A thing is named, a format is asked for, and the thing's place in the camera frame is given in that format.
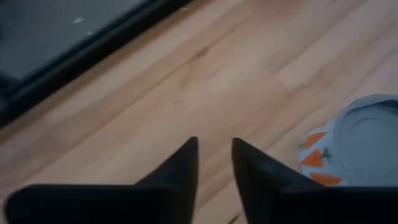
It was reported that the short sliced carrots can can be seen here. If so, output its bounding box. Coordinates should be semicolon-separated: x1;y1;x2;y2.
297;94;398;188

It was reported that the black metal rig frame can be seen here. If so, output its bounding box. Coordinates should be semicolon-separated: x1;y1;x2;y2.
0;0;193;128

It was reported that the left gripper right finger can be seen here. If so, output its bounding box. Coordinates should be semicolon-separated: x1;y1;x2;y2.
231;137;398;224

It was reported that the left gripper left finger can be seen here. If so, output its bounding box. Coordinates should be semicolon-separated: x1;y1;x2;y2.
4;136;200;224

